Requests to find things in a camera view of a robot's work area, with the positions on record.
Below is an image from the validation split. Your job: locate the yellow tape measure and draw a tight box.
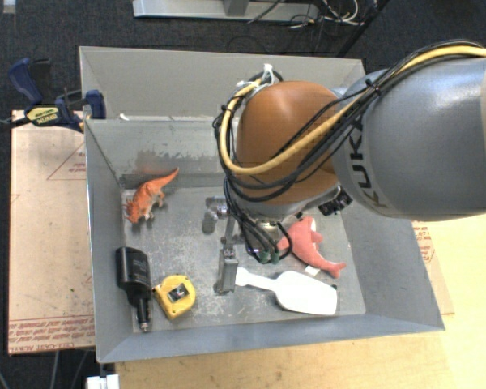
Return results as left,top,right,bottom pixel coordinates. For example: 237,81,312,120
152,274,197,321

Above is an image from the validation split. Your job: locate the black car charger adapter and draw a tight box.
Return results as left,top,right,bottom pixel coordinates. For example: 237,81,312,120
114,246,155,334

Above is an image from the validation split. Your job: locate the grey metal bin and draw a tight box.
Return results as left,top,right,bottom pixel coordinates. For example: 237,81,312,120
79,45,446,365

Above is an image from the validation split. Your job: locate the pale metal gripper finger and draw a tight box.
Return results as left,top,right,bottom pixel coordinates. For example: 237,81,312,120
214,248,241,296
201,195,229,235

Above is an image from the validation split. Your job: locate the white plastic scoop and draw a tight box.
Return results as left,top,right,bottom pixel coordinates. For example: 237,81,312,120
234,266,339,316

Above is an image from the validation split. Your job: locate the orange toy dinosaur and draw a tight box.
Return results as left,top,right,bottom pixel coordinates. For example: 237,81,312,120
122,166,181,224

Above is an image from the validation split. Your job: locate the pink plush dolphin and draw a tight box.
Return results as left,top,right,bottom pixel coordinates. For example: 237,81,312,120
275,216,347,280

